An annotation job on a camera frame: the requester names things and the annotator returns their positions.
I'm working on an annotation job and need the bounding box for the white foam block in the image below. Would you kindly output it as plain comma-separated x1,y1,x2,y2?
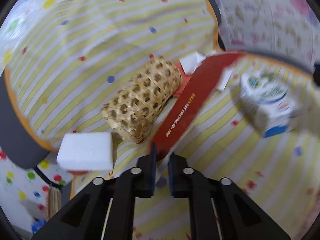
56,132,114,172

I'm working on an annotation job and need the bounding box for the woven bamboo basket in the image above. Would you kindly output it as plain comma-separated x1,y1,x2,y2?
101,56,182,143

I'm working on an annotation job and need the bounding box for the red paper box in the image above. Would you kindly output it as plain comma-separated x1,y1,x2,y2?
152,51,245,161

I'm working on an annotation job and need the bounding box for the white blue milk carton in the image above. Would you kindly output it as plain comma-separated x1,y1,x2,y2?
240,71,305,138

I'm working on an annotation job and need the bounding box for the white paper sheet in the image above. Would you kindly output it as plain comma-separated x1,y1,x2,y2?
179,51,206,75

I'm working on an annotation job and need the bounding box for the red apple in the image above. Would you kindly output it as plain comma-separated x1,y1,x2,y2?
68,170,88,176

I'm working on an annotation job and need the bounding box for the stack of books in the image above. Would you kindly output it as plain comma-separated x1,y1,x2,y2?
46,187,62,220

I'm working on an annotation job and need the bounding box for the blue plastic basket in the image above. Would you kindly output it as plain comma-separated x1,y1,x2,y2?
31,219,47,235

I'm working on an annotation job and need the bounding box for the grey office chair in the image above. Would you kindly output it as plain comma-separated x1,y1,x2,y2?
0,0,320,210

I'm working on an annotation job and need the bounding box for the yellow striped chair cover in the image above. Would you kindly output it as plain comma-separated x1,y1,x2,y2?
1,0,319,239

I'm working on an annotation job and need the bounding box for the floral pattern wall sheet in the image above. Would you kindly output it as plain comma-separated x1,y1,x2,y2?
215,0,319,70

